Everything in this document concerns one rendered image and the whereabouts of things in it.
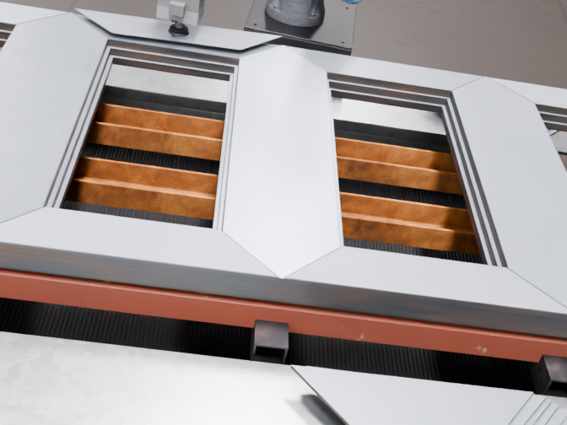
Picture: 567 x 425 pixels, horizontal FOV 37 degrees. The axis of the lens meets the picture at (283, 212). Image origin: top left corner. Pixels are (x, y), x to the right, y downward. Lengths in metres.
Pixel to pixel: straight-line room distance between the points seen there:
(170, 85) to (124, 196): 0.48
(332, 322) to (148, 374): 0.28
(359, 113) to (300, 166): 0.59
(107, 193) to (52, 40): 0.34
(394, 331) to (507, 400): 0.19
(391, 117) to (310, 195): 0.69
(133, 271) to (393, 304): 0.38
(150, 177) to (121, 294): 0.43
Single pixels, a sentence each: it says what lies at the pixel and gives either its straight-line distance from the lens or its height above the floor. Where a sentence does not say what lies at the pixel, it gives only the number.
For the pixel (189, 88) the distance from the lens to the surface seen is 1.98.
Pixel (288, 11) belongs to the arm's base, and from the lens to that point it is 2.13.
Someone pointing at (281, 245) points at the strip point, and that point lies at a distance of 1.26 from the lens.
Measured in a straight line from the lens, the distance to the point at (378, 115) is 2.02.
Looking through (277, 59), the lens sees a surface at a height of 0.86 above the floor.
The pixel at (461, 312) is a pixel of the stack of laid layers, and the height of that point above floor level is 0.84.
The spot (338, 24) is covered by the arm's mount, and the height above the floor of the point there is 0.77.
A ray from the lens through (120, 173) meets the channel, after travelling 1.64.
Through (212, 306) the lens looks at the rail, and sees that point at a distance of 1.25.
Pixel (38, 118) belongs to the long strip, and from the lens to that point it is 1.48.
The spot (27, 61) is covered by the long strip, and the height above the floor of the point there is 0.86.
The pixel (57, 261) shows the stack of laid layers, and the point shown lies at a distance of 1.23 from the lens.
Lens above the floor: 1.65
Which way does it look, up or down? 37 degrees down
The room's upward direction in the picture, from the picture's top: 12 degrees clockwise
